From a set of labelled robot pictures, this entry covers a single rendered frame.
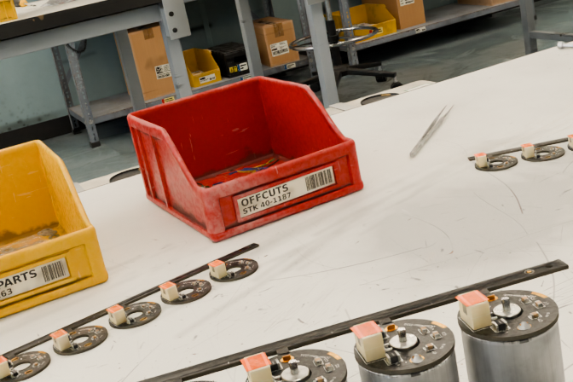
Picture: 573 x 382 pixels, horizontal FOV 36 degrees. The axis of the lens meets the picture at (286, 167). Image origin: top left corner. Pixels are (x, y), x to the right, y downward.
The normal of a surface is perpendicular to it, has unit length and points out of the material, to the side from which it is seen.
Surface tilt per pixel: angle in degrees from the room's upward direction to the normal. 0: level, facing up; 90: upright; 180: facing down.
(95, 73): 90
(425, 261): 0
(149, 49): 90
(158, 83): 89
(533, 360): 90
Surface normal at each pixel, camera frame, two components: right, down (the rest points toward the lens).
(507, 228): -0.19, -0.94
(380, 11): -0.89, 0.26
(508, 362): -0.24, 0.33
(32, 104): 0.41, 0.18
